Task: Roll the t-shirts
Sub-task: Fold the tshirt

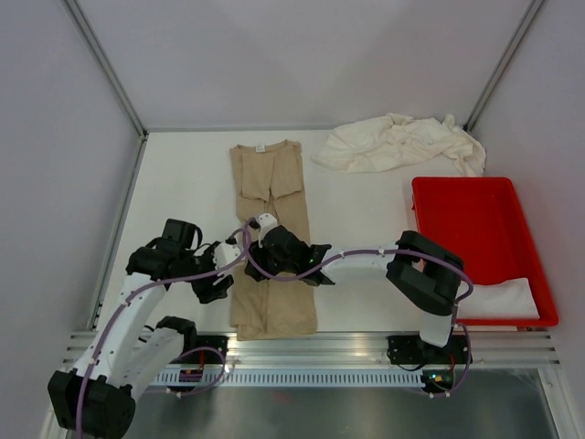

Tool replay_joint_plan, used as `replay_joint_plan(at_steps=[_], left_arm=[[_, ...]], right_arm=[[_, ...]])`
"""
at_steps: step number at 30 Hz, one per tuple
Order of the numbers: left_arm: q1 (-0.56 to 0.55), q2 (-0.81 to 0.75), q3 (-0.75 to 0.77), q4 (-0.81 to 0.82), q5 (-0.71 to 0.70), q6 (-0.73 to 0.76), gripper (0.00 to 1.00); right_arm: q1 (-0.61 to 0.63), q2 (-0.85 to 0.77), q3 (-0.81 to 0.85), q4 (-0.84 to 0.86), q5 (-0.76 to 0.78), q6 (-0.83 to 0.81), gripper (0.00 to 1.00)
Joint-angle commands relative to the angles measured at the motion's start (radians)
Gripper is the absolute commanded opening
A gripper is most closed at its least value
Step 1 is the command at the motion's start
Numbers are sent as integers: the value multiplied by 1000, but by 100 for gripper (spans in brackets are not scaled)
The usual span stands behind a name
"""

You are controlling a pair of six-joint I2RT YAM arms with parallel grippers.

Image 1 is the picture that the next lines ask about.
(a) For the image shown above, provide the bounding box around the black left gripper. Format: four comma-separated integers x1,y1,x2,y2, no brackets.
179,241,233,305

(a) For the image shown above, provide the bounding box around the beige t shirt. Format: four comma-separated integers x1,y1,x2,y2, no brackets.
229,140,318,341

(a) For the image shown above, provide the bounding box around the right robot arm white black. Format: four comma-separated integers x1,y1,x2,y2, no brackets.
244,226,473,361

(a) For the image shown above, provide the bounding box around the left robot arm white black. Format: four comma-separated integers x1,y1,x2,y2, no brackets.
48,219,241,438

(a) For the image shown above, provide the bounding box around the cream white t shirt pile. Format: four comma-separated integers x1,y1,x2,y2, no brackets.
312,113,486,177

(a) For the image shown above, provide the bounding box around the red plastic bin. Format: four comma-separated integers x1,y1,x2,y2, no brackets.
411,177,559,327

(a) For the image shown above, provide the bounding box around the white folded cloth in bin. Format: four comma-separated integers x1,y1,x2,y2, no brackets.
457,278,540,320

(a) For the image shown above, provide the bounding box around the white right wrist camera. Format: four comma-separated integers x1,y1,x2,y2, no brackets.
249,213,279,247

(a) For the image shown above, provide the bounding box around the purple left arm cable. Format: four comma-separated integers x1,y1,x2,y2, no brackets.
72,226,252,436

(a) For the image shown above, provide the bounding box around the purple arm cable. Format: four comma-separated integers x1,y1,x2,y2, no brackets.
72,226,252,436
241,219,474,399

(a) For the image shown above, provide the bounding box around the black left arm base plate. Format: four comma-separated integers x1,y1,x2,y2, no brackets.
183,335,229,367

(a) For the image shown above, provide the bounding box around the white slotted cable duct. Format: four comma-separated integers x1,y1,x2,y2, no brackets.
152,368,424,388

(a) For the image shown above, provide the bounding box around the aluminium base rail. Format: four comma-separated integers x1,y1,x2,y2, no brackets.
62,332,561,367

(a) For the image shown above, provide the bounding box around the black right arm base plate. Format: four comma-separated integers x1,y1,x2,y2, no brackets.
387,335,473,371

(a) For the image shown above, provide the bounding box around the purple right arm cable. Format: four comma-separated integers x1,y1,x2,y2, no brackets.
241,219,474,399

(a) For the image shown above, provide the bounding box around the left aluminium frame post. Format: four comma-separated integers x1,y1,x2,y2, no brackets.
61,0,148,140

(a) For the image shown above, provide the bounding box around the aluminium frame post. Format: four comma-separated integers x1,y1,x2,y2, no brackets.
463,0,548,134
61,0,148,140

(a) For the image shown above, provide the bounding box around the right aluminium frame post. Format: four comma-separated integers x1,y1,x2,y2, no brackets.
463,0,548,134

